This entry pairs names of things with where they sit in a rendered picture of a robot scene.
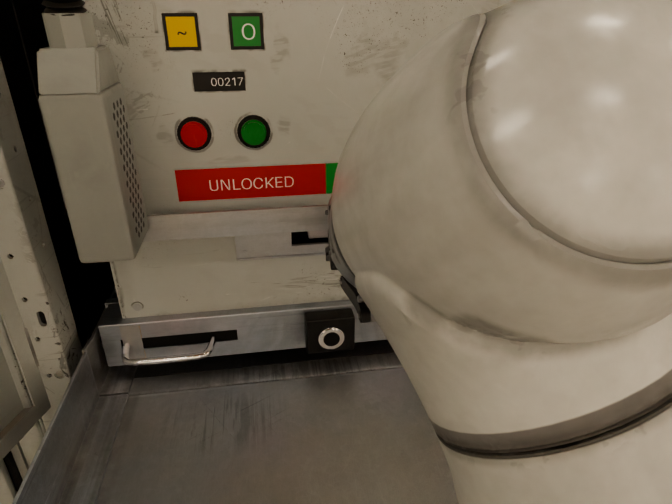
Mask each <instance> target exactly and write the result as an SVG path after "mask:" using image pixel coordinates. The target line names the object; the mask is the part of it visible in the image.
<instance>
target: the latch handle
mask: <svg viewBox="0 0 672 504"><path fill-rule="evenodd" d="M216 340H217V335H216V334H212V335H211V336H210V340H209V343H208V346H207V348H206V349H205V350H204V351H203V352H199V353H191V354H182V355H172V356H162V357H151V358H138V359H130V358H129V350H130V344H128V343H125V344H124V345H123V348H122V361H123V362H124V363H125V364H126V365H127V366H140V365H153V364H164V363H174V362H183V361H192V360H200V359H204V358H206V357H207V356H209V355H210V354H211V352H212V351H213V349H214V347H215V344H216Z"/></svg>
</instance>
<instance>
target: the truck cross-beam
mask: <svg viewBox="0 0 672 504"><path fill-rule="evenodd" d="M347 308H351V309H352V310H353V313H354V316H355V343H357V342H367V341H377V340H387V338H386V336H385V335H384V333H383V331H382V329H381V328H380V326H379V324H378V323H377V322H367V323H360V320H359V319H358V314H357V311H356V308H355V307H354V305H353V304H352V302H351V301H350V299H348V300H336V301H324V302H312V303H301V304H289V305H277V306H265V307H253V308H241V309H230V310H218V311H206V312H194V313H182V314H171V315H159V316H147V317H135V318H122V315H121V310H120V306H119V303H114V304H108V306H107V308H106V310H105V312H104V315H103V317H102V319H101V321H100V323H99V325H98V329H99V332H100V336H101V340H102V344H103V348H104V352H105V356H106V360H107V364H108V366H109V367H110V366H120V365H126V364H125V363H124V362H123V361H122V348H123V341H122V337H121V333H120V328H119V326H129V325H139V326H140V331H141V336H142V342H143V347H144V350H145V355H146V358H151V357H162V356H172V355H182V354H191V353H199V352H203V351H204V350H205V349H206V348H207V346H208V343H209V340H210V336H211V335H212V334H216V335H217V340H216V344H215V347H214V349H213V351H212V352H211V354H210V355H209V356H207V357H213V356H223V355H233V354H244V353H254V352H264V351H274V350H285V349H295V348H305V347H306V344H305V316H304V315H305V312H313V311H324V310H335V309H347Z"/></svg>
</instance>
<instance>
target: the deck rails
mask: <svg viewBox="0 0 672 504"><path fill-rule="evenodd" d="M128 397H129V395H128V394H121V395H112V396H102V397H100V396H99V393H98V389H97V386H96V382H95V378H94V375H93V371H92V367H91V364H90V360H89V357H88V353H87V351H86V352H84V353H83V355H82V357H81V359H80V362H79V364H78V366H77V368H76V370H75V372H74V374H73V376H72V378H71V380H70V383H69V385H68V387H67V389H66V391H65V393H64V395H63V397H62V399H61V401H60V404H59V406H58V408H57V410H56V412H55V414H54V416H53V418H52V420H51V423H50V425H49V427H48V429H47V431H46V433H45V435H44V437H43V439H42V441H41V444H40V446H39V448H38V450H37V452H36V454H35V456H34V458H33V460H32V462H31V465H30V467H29V469H28V471H27V473H26V475H25V477H24V479H23V481H22V484H21V486H20V488H19V490H18V492H17V494H16V496H15V498H14V500H13V502H12V504H96V501H97V498H98V495H99V492H100V488H101V485H102V482H103V479H104V475H105V472H106V469H107V465H108V462H109V459H110V456H111V452H112V449H113V446H114V443H115V439H116V436H117V433H118V430H119V426H120V423H121V420H122V417H123V413H124V410H125V407H126V404H127V400H128Z"/></svg>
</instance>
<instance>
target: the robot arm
mask: <svg viewBox="0 0 672 504"><path fill-rule="evenodd" d="M325 215H328V244H329V246H327V247H326V248H325V253H326V261H330V267H331V270H339V272H340V273H341V274H342V276H341V278H340V280H339V283H340V285H341V288H342V289H343V291H344V292H345V294H346V295H347V296H348V298H349V299H350V301H351V302H352V304H353V305H354V307H355V308H356V311H357V314H358V319H359V320H360V323H367V322H377V323H378V324H379V326H380V328H381V329H382V331H383V333H384V335H385V336H386V338H387V340H388V341H389V343H390V345H391V347H392V348H393V350H394V352H395V354H396V355H397V357H398V359H399V361H400V362H401V364H402V366H403V368H404V370H405V372H406V373H407V375H408V377H409V379H410V381H411V383H412V385H413V387H414V388H415V390H416V392H417V394H418V396H419V398H420V400H421V402H422V404H423V406H424V408H425V410H426V412H427V415H428V417H429V419H430V421H431V423H432V426H433V428H434V430H435V432H436V434H437V437H438V440H439V442H440V445H441V447H442V450H443V452H444V455H445V457H446V460H447V462H448V465H449V468H450V471H451V475H452V479H453V483H454V488H455V492H456V496H457V499H458V503H459V504H672V0H513V1H511V2H509V3H507V4H504V5H502V6H500V7H498V8H495V9H493V10H491V11H489V12H486V13H484V14H475V15H472V16H469V17H467V18H465V19H462V20H460V21H458V22H455V23H453V24H451V25H450V26H449V27H447V28H445V29H444V30H442V31H441V32H440V33H438V34H437V35H436V36H435V37H433V38H432V39H431V40H430V41H429V42H427V43H426V44H425V45H424V46H423V47H422V48H421V49H419V50H418V51H417V52H416V53H415V54H414V55H413V56H412V57H411V58H410V59H409V60H408V61H407V62H406V63H405V64H404V65H403V66H402V67H401V68H400V69H399V70H398V71H397V72H396V73H395V74H394V75H393V76H392V77H391V78H390V79H389V80H388V81H387V82H386V84H385V85H384V86H383V87H382V88H381V89H380V91H379V92H378V93H377V95H376V96H375V97H374V98H373V100H372V101H371V102H370V103H369V105H368V106H367V107H366V109H365V110H364V112H363V113H362V115H361V116H360V118H359V120H358V121H357V123H356V125H355V126H354V128H353V129H352V131H351V133H350V136H349V138H348V140H347V142H346V144H345V147H344V149H343V151H342V153H341V156H340V158H339V162H338V165H337V169H336V173H335V178H334V183H333V189H332V196H331V198H330V200H329V203H328V206H327V210H325Z"/></svg>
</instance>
